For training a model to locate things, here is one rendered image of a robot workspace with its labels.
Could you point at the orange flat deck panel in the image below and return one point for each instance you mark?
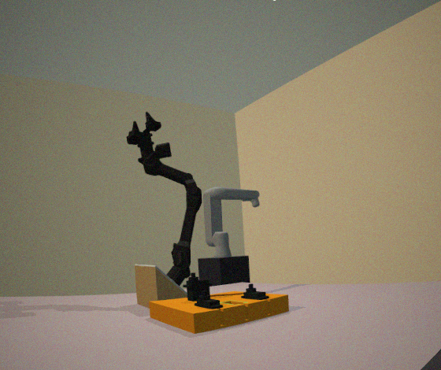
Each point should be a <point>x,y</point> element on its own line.
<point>211,313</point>

